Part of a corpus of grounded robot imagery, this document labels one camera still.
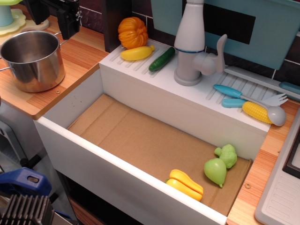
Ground yellow flower shaped plate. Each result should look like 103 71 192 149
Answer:
0 9 26 36

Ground teal hanging bin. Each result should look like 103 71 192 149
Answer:
151 0 300 69

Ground teal utensil handle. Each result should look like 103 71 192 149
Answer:
279 82 300 94

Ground brown cardboard sheet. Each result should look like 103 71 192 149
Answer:
68 94 252 216

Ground white toy sink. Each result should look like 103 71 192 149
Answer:
35 47 278 225

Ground yellow toy corn cob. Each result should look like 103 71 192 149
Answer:
242 101 272 124

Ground blue clamp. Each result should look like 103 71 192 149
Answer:
0 167 52 196

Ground green toy cucumber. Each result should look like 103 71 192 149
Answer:
148 47 175 72

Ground grey toy faucet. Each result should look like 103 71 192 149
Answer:
174 0 227 86

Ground light blue toy cup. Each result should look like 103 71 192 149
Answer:
0 0 20 27

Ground yellow toy bell pepper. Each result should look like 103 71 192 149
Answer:
166 169 204 202

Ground wooden cutting board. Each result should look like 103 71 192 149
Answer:
0 20 50 44

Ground black ribbed heat sink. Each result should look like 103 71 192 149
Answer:
0 195 54 225

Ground blue handled toy spoon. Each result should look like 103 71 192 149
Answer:
213 84 288 126

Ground stainless steel pot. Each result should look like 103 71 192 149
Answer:
0 30 66 93

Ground grey toy stove top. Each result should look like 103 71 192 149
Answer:
254 121 300 225

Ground green toy broccoli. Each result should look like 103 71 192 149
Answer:
214 144 237 169

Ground orange toy pumpkin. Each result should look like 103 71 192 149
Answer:
118 17 148 49

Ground blue handled toy fork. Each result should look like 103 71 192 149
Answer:
221 93 288 108

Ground green toy pear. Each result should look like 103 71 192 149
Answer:
204 158 227 188

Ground yellow toy banana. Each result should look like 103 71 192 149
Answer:
120 45 155 61

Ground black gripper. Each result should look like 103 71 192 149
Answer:
23 0 82 39

